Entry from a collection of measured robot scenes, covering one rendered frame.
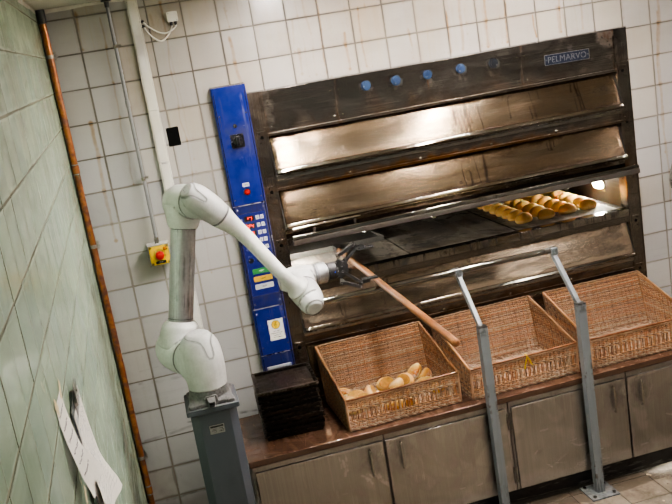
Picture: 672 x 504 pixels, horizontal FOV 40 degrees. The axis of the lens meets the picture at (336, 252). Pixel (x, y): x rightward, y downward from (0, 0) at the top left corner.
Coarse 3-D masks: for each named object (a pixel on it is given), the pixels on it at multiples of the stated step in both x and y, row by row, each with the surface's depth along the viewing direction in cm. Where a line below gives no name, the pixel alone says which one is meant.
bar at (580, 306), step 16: (512, 256) 432; (528, 256) 433; (448, 272) 425; (464, 272) 427; (560, 272) 431; (368, 288) 418; (464, 288) 422; (576, 304) 419; (480, 320) 413; (576, 320) 423; (480, 336) 410; (480, 352) 414; (592, 368) 426; (592, 384) 428; (496, 400) 418; (592, 400) 430; (496, 416) 419; (592, 416) 431; (496, 432) 421; (592, 432) 433; (496, 448) 422; (592, 448) 435; (496, 464) 425; (592, 464) 439; (496, 480) 430; (592, 496) 438; (608, 496) 436
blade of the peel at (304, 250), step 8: (360, 232) 529; (368, 232) 526; (376, 232) 516; (328, 240) 523; (336, 240) 519; (344, 240) 516; (352, 240) 513; (360, 240) 501; (368, 240) 502; (376, 240) 503; (296, 248) 516; (304, 248) 513; (312, 248) 510; (320, 248) 496; (328, 248) 497; (296, 256) 494; (304, 256) 495
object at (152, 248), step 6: (150, 246) 421; (156, 246) 421; (162, 246) 422; (168, 246) 423; (150, 252) 421; (156, 252) 422; (168, 252) 423; (150, 258) 422; (156, 258) 422; (168, 258) 424; (150, 264) 423; (156, 264) 423; (162, 264) 424
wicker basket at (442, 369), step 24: (360, 336) 457; (384, 336) 459; (408, 336) 462; (336, 360) 453; (384, 360) 459; (408, 360) 462; (432, 360) 454; (336, 384) 422; (360, 384) 455; (408, 384) 417; (432, 384) 421; (456, 384) 426; (336, 408) 432; (360, 408) 413; (384, 408) 432; (408, 408) 420; (432, 408) 423
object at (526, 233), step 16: (624, 208) 485; (544, 224) 479; (560, 224) 475; (576, 224) 477; (480, 240) 468; (496, 240) 469; (512, 240) 471; (400, 256) 463; (416, 256) 460; (432, 256) 462; (352, 272) 454
